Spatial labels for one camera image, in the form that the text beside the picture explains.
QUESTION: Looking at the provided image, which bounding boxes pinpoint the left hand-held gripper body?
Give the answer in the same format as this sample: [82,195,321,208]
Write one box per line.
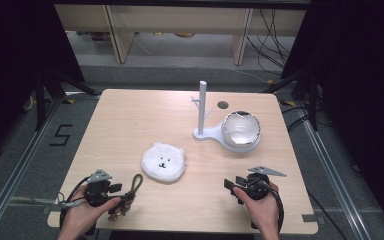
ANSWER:
[84,169,123,208]

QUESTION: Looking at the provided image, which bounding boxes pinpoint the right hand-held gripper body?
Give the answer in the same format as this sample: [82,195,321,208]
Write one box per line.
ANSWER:
[235,165,287,201]

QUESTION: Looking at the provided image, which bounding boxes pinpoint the olive cord keychain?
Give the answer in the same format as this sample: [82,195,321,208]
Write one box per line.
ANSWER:
[107,173,144,223]

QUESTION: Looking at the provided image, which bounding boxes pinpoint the person's right hand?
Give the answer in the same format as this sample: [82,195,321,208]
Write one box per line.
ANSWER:
[232,181,281,234]

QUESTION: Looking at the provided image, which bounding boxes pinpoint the person's left hand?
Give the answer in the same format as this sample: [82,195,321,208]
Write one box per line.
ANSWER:
[59,196,122,238]

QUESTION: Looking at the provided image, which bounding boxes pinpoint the white plush bear pouch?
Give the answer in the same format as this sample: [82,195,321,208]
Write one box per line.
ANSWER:
[141,142,187,184]

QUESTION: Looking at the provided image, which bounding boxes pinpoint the white hook stand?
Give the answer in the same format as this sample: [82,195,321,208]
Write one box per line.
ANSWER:
[190,80,262,154]

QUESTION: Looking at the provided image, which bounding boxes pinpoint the black metal stand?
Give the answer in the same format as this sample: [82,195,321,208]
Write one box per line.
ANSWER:
[34,65,102,132]
[261,65,320,132]

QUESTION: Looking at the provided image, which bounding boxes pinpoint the black curtain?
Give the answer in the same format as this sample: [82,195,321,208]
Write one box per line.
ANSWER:
[0,0,86,168]
[280,0,384,231]

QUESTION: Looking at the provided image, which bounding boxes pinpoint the light wooden shelf unit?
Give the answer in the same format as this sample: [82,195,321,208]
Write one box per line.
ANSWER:
[53,3,308,67]

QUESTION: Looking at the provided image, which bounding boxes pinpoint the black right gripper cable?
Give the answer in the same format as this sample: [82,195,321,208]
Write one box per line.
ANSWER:
[250,178,285,234]

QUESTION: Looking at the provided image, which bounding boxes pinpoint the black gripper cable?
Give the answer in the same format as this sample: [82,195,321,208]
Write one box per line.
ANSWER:
[250,178,285,234]
[58,176,97,236]

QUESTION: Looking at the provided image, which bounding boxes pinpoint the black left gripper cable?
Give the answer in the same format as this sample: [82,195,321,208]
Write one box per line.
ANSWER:
[58,176,97,236]

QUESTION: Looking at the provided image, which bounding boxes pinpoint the metal floor rail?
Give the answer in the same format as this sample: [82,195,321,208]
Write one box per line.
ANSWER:
[0,95,66,240]
[299,106,372,240]

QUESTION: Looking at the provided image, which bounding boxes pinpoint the white floor cable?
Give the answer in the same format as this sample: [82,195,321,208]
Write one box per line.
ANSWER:
[178,63,272,85]

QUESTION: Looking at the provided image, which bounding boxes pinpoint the black hanging cables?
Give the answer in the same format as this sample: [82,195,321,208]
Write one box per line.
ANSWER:
[245,8,296,76]

